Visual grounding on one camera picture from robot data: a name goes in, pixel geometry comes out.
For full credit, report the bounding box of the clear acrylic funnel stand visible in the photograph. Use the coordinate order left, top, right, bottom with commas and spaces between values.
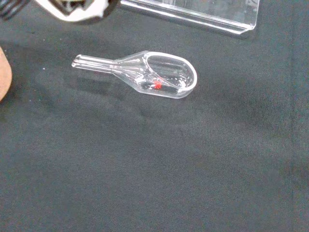
120, 0, 260, 40

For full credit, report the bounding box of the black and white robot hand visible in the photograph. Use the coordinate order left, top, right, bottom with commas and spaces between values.
0, 0, 119, 25

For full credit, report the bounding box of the clear glass weighing funnel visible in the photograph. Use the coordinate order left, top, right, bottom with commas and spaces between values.
71, 51, 198, 100

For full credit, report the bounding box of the tan cork ring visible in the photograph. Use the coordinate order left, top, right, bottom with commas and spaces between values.
0, 45, 13, 102

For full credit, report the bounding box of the black bench cloth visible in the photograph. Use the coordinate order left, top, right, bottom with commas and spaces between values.
0, 0, 309, 232

